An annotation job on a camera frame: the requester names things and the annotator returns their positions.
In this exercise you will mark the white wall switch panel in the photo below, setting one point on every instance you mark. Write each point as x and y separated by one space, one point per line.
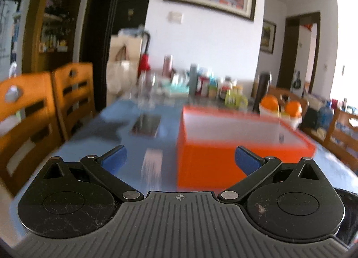
175 17

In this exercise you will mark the white fruit bowl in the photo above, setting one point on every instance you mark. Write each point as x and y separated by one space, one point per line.
293 122

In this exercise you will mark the wooden shelf cabinet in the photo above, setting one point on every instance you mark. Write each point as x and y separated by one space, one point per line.
49 34

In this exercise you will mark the wooden chair far left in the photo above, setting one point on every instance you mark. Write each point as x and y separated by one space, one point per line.
16 94

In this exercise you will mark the green mug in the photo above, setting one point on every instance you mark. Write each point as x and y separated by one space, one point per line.
235 100

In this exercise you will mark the beige paper bag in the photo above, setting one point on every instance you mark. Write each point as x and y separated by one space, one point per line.
122 66

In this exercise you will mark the orange in bowl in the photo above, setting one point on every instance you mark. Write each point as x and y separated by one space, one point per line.
293 109
270 103

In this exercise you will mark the clear glass cups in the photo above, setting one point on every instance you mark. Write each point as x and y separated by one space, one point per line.
146 90

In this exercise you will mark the red folded umbrella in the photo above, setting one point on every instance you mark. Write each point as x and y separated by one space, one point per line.
144 60

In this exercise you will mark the black thermos bottle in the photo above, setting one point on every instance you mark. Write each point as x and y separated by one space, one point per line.
262 89

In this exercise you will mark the orange in bowl right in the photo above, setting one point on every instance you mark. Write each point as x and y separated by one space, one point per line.
293 109

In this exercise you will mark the wooden chair right side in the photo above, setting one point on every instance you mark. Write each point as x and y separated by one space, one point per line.
341 138

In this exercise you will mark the orange in bowl left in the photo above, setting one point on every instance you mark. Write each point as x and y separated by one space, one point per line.
270 103

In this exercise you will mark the blue tablecloth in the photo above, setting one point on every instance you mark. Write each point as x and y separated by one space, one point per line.
112 127

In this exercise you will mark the pink tumbler bottle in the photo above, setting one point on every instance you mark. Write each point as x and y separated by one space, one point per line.
167 66

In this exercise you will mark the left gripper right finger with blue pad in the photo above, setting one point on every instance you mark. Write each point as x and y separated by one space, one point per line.
257 170

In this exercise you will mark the green tissue box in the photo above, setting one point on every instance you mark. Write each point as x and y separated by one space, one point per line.
170 90

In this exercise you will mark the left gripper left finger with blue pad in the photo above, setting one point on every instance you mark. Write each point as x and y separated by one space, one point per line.
103 169

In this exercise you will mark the grey tall bottle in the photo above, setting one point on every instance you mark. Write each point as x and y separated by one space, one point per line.
193 78

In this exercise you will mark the small framed picture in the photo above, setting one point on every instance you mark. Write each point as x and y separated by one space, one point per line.
268 37

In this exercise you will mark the wooden chair behind bowl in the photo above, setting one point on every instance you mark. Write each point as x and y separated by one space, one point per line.
284 96

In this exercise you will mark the black smartphone on table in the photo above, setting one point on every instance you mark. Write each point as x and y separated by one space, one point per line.
146 125

